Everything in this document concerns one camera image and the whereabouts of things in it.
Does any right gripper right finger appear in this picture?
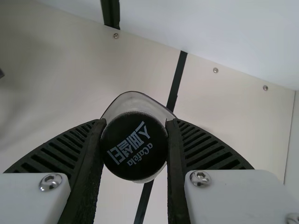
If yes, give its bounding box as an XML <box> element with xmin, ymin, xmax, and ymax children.
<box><xmin>164</xmin><ymin>118</ymin><xmax>299</xmax><ymax>224</ymax></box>

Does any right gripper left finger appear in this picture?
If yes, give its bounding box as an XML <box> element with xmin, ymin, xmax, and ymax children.
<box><xmin>0</xmin><ymin>118</ymin><xmax>107</xmax><ymax>224</ymax></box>

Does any dark coffee bottle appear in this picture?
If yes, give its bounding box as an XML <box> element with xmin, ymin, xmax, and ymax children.
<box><xmin>99</xmin><ymin>91</ymin><xmax>178</xmax><ymax>185</ymax></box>

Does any black strip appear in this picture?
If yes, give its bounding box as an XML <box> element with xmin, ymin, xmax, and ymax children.
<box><xmin>134</xmin><ymin>50</ymin><xmax>188</xmax><ymax>224</ymax></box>

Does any black post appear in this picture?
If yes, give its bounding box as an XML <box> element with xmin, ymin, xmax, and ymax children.
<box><xmin>100</xmin><ymin>0</ymin><xmax>121</xmax><ymax>30</ymax></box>

